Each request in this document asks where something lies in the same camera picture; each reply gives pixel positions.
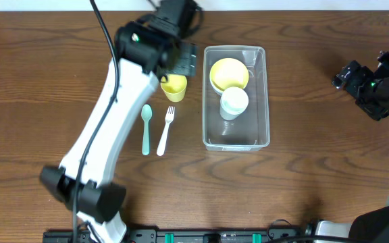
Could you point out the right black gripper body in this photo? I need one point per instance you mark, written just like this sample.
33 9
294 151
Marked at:
344 78

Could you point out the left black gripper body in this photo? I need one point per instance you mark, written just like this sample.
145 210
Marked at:
186 61

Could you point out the yellow plastic cup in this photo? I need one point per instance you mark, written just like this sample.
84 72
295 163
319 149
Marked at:
174 87

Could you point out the yellow plastic bowl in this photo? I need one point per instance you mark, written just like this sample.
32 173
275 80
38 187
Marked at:
229 72

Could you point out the white plastic bowl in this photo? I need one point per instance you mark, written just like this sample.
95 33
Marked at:
216 89

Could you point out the white plastic fork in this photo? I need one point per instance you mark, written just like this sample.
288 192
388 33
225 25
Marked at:
169 117

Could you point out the mint green plastic spoon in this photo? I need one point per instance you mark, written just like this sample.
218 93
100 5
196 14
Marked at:
146 115

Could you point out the white plastic cup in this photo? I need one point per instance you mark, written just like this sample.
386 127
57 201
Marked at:
233 102

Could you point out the clear plastic container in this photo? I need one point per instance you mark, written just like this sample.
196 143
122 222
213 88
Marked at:
250 130

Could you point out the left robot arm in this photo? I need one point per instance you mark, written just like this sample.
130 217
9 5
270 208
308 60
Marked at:
141 56

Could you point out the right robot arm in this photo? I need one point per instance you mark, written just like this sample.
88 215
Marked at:
372 226

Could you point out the black mounting rail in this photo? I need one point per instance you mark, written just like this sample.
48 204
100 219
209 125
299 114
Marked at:
247 236

